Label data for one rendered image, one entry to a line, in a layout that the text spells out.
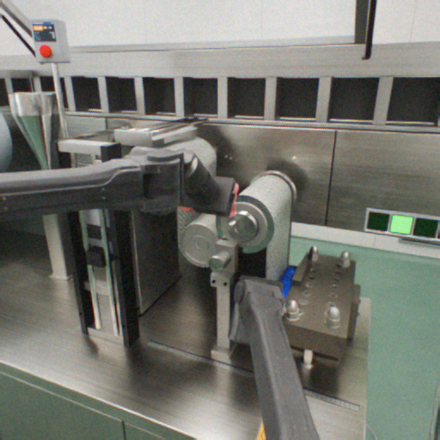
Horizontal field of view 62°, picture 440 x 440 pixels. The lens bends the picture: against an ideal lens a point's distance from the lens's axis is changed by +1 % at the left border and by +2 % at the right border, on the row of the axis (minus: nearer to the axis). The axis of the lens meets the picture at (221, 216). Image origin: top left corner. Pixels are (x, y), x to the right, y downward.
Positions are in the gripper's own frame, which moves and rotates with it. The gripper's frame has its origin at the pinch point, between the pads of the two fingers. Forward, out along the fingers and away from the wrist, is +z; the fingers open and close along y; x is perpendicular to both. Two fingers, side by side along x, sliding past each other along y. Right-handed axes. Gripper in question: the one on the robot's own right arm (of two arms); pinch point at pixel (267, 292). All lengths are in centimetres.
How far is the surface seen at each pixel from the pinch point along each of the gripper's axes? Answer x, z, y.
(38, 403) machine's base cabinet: -41, -9, -54
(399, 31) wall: 205, 186, 26
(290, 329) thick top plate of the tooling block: -7.3, -2.4, 7.4
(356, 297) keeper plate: 2.9, 14.1, 21.0
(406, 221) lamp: 26.5, 19.3, 31.2
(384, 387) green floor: -43, 137, 43
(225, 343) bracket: -15.2, 1.4, -8.9
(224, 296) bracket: -3.0, -5.7, -9.1
